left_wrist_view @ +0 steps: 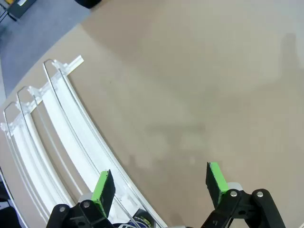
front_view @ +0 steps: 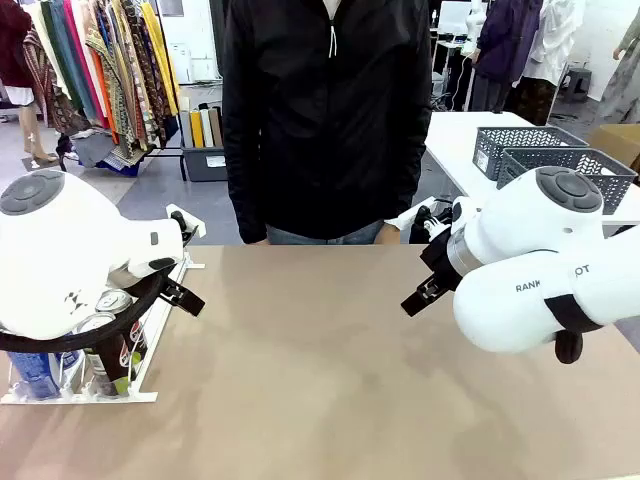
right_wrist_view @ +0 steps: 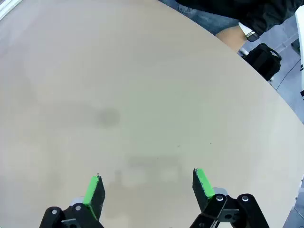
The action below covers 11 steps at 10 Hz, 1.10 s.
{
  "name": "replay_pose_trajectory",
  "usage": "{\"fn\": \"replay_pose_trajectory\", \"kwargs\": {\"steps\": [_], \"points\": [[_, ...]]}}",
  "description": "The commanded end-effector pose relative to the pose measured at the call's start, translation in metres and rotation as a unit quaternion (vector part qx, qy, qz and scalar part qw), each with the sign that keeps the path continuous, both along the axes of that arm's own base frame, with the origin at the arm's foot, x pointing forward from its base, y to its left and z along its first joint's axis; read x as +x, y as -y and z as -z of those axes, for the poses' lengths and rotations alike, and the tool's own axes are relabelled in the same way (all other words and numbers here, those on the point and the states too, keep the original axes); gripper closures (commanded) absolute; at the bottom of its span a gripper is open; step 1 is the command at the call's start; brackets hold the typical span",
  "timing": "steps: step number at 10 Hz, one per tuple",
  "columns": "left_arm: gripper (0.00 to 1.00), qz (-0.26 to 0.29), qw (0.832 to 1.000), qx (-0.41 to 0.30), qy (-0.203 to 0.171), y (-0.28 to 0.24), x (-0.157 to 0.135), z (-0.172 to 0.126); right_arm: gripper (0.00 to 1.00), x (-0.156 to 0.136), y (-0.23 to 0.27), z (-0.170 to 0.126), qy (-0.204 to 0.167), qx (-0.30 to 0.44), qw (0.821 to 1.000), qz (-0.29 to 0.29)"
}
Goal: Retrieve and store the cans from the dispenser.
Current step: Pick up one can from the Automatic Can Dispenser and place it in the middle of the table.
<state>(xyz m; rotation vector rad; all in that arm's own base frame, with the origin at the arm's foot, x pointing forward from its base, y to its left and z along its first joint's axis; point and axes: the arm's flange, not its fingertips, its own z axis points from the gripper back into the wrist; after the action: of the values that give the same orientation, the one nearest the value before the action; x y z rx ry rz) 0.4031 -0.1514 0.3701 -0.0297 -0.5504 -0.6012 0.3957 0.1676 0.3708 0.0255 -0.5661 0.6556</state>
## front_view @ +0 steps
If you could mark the folded fabric pile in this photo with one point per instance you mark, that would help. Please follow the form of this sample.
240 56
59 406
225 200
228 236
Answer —
95 150

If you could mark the maroon knit garment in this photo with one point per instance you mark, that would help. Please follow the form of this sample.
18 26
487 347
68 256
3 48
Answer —
12 45

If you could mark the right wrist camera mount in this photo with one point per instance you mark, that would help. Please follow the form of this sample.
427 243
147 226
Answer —
430 220

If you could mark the person's left hand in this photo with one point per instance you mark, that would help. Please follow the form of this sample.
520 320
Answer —
391 235

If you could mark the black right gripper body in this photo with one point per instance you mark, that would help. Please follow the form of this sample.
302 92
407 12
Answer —
440 262

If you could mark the white fabric roll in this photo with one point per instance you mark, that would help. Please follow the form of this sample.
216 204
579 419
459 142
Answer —
207 129

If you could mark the grey storage bin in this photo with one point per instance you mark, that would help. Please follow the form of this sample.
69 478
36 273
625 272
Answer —
205 167

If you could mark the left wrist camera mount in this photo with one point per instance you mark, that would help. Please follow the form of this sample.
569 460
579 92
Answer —
186 227

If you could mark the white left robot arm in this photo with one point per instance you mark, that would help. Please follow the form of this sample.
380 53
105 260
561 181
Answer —
50 260

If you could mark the orange garment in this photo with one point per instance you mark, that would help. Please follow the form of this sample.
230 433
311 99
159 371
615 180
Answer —
102 95

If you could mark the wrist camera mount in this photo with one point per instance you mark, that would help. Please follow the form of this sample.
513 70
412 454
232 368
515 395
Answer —
186 227
430 220

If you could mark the brown patterned dress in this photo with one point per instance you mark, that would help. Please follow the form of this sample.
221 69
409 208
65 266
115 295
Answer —
145 75

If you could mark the person in grey dress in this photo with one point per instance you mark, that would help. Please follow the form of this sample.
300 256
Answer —
622 85

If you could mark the pink garment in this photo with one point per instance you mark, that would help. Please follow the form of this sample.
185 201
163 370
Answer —
82 60

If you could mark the grey plastic stool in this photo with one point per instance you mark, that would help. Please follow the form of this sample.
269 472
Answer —
576 82

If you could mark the person in black jacket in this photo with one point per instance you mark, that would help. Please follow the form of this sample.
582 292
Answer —
325 125

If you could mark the beige patterned dress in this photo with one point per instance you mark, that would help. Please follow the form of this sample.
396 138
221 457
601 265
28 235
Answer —
114 75

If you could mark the tan fabric roll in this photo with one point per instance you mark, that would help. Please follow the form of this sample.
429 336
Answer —
216 127

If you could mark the grey fabric roll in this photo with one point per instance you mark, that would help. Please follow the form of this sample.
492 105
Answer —
186 130

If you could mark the yellow fabric roll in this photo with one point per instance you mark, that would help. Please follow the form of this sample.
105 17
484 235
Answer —
197 130

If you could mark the black drink can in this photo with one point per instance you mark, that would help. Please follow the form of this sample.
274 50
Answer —
115 300
107 365

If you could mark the white table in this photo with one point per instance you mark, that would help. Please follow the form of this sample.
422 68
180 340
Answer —
450 135

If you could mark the brown patterned shawl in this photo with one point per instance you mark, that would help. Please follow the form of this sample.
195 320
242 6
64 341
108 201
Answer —
47 85

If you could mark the black metal clothes rack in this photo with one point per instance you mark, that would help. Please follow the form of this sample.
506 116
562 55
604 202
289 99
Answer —
183 167

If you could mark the mannequin legs on stand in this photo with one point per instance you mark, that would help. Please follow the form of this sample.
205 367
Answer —
31 130

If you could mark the grey plastic basket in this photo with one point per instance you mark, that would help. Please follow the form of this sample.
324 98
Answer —
520 145
616 190

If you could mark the blue Pocari Sweat can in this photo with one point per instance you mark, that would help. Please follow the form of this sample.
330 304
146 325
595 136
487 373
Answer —
35 375
71 360

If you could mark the cardboard box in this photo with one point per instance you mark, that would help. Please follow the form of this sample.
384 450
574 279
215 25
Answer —
615 142

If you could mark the yellow garment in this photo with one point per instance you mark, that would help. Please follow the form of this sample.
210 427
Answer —
162 55

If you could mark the person in purple jacket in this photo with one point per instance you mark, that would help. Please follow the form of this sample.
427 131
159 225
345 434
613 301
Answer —
505 45

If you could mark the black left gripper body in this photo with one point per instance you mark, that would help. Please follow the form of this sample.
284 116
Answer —
150 282

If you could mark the green garment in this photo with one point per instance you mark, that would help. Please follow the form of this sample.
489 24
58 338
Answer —
65 55

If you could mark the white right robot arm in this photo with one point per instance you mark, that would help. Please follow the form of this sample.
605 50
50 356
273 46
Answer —
525 235

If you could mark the person's left forearm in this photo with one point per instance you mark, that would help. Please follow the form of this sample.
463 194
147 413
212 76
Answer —
412 170

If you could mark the person's right forearm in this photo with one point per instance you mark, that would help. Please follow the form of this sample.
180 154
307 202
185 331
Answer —
242 190

